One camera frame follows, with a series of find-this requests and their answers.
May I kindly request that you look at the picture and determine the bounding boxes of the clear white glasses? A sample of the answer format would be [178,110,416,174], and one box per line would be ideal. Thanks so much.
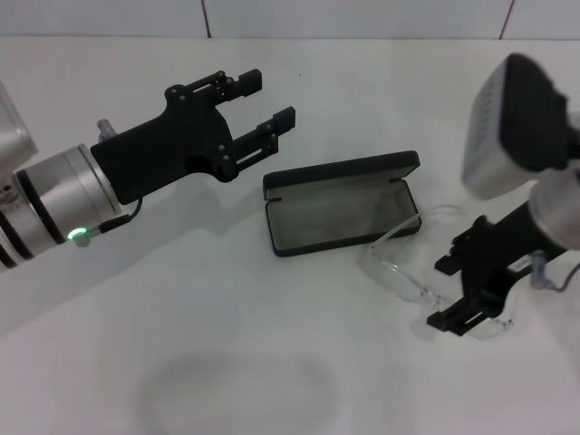
[360,204,516,341]

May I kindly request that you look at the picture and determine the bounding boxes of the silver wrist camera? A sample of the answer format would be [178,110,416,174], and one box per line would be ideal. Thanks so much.
[0,81,40,158]
[460,53,580,200]

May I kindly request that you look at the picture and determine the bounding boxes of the black glasses case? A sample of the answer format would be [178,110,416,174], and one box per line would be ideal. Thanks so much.
[262,150,423,259]

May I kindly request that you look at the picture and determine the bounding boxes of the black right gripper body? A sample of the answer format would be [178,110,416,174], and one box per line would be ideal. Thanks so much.
[450,202,559,314]

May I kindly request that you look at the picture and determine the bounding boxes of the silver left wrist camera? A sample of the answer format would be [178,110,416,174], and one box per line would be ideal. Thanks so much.
[0,81,40,158]

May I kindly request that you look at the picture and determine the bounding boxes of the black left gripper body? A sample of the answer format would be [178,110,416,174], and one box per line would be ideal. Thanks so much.
[90,83,237,205]

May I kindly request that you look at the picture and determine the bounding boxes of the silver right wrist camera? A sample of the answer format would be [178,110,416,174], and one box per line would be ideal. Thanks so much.
[460,53,580,200]

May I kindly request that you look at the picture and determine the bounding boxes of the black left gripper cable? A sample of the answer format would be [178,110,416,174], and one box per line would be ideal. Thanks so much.
[67,195,145,248]

